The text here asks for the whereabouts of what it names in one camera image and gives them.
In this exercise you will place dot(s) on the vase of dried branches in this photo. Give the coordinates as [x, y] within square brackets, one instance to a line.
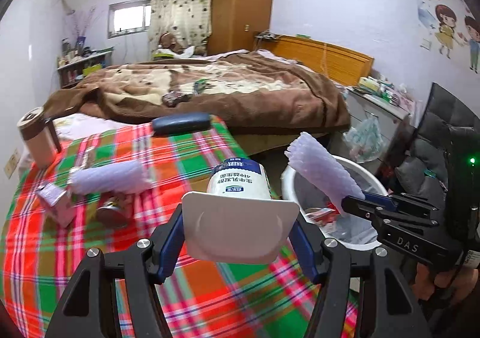
[80, 42]

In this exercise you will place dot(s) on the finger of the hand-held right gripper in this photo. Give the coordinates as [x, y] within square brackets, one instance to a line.
[378, 201]
[356, 207]

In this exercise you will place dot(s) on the wooden bed headboard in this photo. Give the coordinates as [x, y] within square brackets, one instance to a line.
[337, 61]

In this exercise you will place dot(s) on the dark patterned pouch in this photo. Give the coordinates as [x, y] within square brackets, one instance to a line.
[174, 98]

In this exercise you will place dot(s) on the brown lidded thermos mug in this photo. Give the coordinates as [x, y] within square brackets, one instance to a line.
[37, 143]

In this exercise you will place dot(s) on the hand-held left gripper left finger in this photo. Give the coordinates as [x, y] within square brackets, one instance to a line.
[168, 252]

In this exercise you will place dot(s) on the person's right hand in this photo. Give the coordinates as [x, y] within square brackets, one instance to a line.
[425, 281]

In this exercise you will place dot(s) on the spotted curtain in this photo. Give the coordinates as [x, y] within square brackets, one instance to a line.
[180, 4]

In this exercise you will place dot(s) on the white trash bin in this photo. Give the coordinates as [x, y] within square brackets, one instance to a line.
[290, 188]

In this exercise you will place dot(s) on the grey nightstand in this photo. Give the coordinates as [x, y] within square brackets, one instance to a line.
[382, 113]

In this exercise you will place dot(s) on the brown patterned blanket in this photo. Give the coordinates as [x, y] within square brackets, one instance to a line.
[262, 98]

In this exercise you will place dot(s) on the power strip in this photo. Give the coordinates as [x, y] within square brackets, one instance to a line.
[267, 36]

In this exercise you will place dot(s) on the pale pink bedding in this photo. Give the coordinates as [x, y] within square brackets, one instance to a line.
[228, 55]

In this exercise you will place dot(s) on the pile of small boxes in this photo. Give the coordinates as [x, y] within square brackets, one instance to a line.
[386, 90]

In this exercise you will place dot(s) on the green flat box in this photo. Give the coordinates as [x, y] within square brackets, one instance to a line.
[162, 57]

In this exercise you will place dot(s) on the wooden wardrobe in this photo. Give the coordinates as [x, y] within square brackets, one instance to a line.
[242, 4]

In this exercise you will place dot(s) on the red drink can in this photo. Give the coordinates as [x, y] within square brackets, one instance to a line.
[112, 214]

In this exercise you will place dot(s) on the small window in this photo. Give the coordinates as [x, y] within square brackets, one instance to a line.
[129, 19]

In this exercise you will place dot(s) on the purple small carton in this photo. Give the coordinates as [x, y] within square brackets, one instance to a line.
[56, 205]

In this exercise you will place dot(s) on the small green box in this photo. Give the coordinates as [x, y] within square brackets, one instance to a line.
[201, 86]

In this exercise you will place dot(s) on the plaid tablecloth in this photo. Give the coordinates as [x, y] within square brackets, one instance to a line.
[75, 267]

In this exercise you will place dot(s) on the grey cushioned chair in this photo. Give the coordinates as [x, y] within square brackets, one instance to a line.
[431, 128]

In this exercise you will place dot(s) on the white floral cloth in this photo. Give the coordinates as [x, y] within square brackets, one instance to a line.
[82, 124]

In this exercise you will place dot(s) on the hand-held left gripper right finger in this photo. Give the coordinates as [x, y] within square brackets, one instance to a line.
[305, 252]

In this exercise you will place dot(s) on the clear plastic bag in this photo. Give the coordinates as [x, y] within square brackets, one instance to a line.
[363, 139]

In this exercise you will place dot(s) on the white foam net sleeve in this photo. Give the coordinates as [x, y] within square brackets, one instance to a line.
[108, 177]
[318, 165]

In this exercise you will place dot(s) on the shelf desk with cosmetics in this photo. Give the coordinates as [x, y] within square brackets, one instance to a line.
[80, 70]

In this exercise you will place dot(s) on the cartoon wall stickers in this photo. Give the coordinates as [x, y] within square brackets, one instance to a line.
[446, 27]

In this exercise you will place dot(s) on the wall socket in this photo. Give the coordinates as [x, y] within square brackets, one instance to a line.
[12, 162]

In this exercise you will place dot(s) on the brown teddy bear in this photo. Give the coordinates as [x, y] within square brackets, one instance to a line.
[168, 44]

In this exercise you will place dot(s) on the dark blue glasses case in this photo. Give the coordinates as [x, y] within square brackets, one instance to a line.
[180, 122]

